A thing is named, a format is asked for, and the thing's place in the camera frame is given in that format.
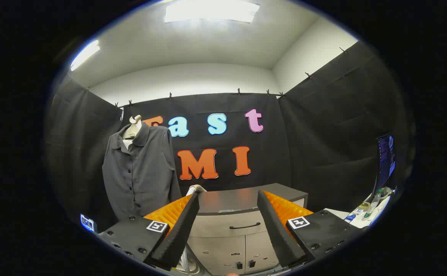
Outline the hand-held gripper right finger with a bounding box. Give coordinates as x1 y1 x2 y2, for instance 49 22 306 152
257 190 364 269

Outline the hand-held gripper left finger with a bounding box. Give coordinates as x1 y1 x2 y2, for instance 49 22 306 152
98 192 200 271

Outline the white garment steamer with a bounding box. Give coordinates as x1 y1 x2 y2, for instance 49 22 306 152
177 184 209 276

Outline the dark grey button shirt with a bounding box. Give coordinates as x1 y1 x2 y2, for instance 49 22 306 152
102 122 182 221

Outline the white garment hanger form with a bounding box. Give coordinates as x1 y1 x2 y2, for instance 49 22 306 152
122 115 143 150

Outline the grey cabinet with dark top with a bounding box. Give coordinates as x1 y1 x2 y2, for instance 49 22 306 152
187 183 309 276

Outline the white side table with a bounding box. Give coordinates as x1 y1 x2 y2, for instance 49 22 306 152
323 188 396 230

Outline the small lit screen device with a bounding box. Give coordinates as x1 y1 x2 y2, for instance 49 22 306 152
80 214 95 232

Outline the clear plastic bottle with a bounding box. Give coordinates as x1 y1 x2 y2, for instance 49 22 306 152
365 192 381 219

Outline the black backdrop cloth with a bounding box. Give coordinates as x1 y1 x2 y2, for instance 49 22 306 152
44 40 416 234

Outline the dark computer monitor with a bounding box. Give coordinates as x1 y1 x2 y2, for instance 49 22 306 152
373 133 396 196

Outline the row of black cloth clips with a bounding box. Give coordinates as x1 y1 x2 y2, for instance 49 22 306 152
85 47 348 110

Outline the narrow ceiling light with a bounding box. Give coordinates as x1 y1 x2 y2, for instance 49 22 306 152
69 39 100 72

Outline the large rectangular ceiling light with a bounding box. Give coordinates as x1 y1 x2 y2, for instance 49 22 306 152
164 0 260 23

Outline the black cabinet drawer handle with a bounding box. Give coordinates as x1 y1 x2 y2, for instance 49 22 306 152
229 222 261 230

